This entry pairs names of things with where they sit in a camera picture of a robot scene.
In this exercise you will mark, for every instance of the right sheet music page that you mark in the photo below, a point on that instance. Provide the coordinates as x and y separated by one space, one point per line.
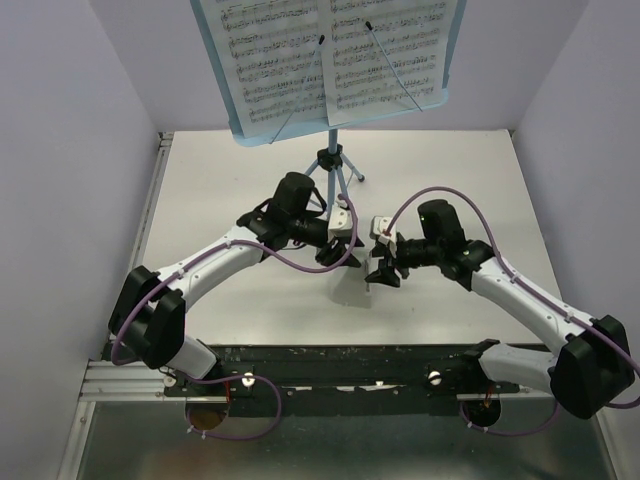
383 57

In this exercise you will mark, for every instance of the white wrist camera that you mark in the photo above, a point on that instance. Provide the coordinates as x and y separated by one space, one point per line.
382 231
340 223

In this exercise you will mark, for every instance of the aluminium frame rail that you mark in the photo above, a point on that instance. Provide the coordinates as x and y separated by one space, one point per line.
104 382

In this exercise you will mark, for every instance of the light blue music stand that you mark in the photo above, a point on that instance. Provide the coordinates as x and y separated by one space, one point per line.
332 158

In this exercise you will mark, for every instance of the sheet music page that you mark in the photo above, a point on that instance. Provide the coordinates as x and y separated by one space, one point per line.
266 56
383 57

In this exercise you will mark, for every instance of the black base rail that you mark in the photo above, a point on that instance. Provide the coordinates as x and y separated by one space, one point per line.
339 380

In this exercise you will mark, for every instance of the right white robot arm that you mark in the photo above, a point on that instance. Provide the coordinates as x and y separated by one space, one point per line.
584 366

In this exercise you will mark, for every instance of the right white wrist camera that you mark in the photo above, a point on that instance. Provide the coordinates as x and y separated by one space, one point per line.
382 231

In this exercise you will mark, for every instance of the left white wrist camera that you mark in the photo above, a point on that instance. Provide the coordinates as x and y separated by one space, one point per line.
340 223

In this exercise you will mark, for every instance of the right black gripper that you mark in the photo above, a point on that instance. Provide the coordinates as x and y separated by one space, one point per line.
385 274

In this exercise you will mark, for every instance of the left sheet music page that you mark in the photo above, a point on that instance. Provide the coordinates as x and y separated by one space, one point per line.
266 56

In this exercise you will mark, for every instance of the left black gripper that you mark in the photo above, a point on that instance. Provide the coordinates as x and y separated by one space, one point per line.
327 255

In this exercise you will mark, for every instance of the grey metronome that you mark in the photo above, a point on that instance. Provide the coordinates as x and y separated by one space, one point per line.
347 286

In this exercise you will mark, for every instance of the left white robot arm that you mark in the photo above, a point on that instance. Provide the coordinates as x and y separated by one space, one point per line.
149 318

